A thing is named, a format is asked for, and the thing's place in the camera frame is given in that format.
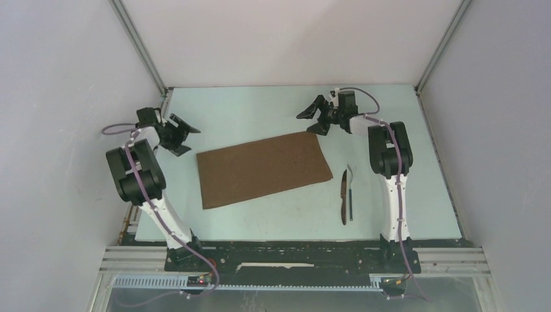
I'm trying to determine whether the right controller board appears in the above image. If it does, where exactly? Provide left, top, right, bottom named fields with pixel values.
left=381, top=278, right=407, bottom=287

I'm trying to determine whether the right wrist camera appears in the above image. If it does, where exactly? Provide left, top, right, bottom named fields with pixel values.
left=330, top=90, right=358, bottom=114

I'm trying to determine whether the left controller board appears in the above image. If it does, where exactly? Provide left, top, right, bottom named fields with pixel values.
left=186, top=275, right=211, bottom=287

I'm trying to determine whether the left aluminium frame post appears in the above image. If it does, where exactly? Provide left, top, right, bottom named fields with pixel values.
left=109, top=0, right=168, bottom=97

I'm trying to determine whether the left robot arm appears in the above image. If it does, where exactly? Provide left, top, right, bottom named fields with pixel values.
left=101, top=107, right=205, bottom=271

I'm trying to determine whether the white cable duct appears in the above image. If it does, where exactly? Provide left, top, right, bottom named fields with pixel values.
left=112, top=274, right=382, bottom=292

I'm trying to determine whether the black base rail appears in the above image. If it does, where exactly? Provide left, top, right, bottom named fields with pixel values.
left=164, top=240, right=421, bottom=286

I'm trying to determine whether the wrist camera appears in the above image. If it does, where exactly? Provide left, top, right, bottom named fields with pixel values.
left=330, top=90, right=358, bottom=114
left=135, top=107, right=162, bottom=128

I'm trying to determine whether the aluminium frame post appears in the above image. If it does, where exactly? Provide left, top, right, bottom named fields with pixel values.
left=415, top=0, right=474, bottom=96
left=109, top=0, right=168, bottom=97

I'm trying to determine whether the brown cloth napkin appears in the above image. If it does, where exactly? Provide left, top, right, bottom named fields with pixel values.
left=196, top=132, right=333, bottom=210

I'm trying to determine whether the right aluminium frame post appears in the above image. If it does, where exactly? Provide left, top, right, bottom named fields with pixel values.
left=415, top=0, right=474, bottom=96

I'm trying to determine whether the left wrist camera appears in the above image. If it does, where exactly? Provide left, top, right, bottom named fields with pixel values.
left=135, top=107, right=162, bottom=128

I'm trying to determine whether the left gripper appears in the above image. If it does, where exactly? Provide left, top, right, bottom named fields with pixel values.
left=160, top=114, right=199, bottom=157

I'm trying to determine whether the controller board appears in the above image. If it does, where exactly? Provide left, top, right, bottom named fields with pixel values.
left=186, top=275, right=211, bottom=287
left=381, top=278, right=407, bottom=287

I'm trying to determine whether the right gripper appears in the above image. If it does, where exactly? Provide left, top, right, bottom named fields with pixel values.
left=298, top=94, right=345, bottom=135

